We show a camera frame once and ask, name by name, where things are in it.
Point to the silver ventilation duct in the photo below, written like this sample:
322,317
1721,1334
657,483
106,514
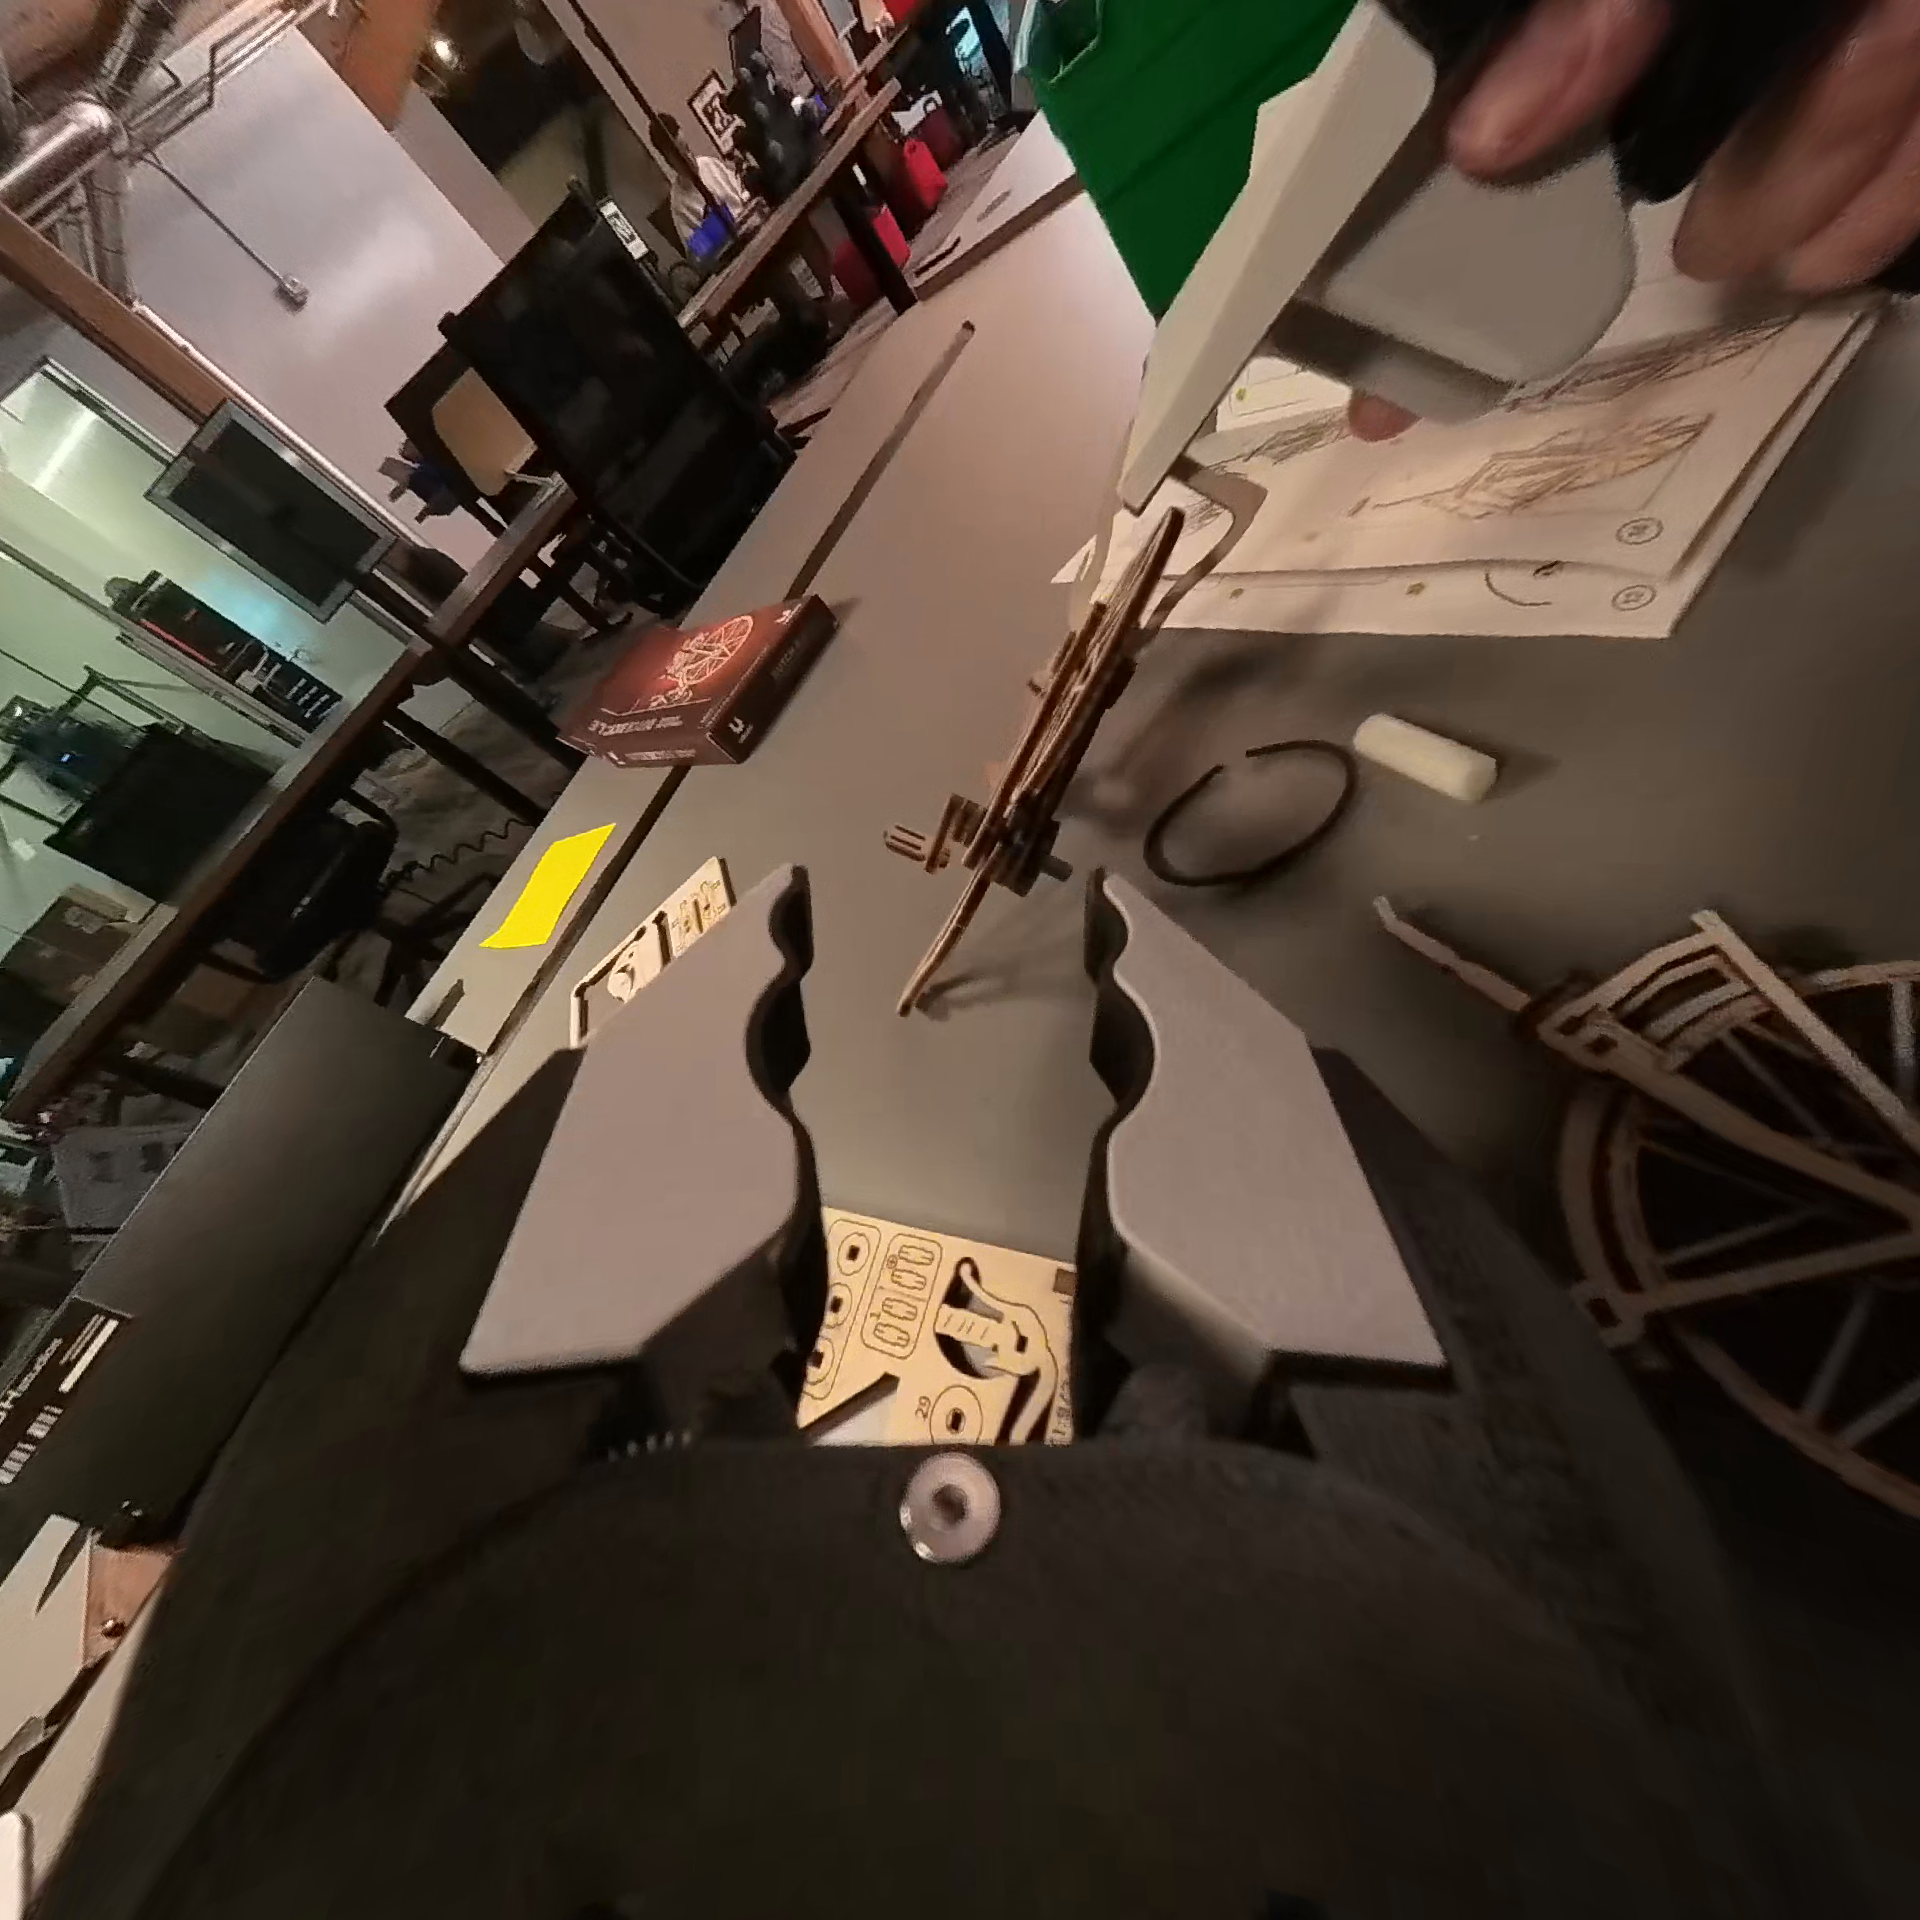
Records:
60,158

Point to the red bag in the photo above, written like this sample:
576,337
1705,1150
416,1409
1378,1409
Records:
932,150
870,254

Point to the black office chair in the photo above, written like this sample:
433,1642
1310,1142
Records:
599,376

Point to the white wax stick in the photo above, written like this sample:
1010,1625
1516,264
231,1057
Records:
1424,758

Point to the wooden bicycle wheel model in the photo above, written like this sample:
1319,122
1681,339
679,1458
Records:
1612,1008

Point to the brown leather piece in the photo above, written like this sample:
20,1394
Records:
119,1605

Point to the person's right hand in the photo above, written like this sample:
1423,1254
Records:
1830,150

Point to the brown model kit box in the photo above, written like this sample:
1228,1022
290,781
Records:
692,681

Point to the printed instruction sheet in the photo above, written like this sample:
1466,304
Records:
1576,495

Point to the yellow sticky note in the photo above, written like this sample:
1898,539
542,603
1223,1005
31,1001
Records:
546,887

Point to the stack of green bins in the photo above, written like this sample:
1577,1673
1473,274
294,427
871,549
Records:
1170,150

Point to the laser-cut wooden part sheet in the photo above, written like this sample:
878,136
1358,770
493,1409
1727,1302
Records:
901,1319

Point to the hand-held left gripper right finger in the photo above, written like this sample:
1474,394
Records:
1261,1201

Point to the background wooden desk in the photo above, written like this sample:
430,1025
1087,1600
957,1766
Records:
796,182

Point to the small wooden model part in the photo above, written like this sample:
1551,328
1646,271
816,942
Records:
1050,721

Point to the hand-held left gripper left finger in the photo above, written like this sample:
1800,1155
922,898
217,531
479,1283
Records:
645,1170

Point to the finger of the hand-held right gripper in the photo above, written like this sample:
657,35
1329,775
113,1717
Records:
1289,254

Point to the wall monitor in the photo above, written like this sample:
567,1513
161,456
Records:
270,511

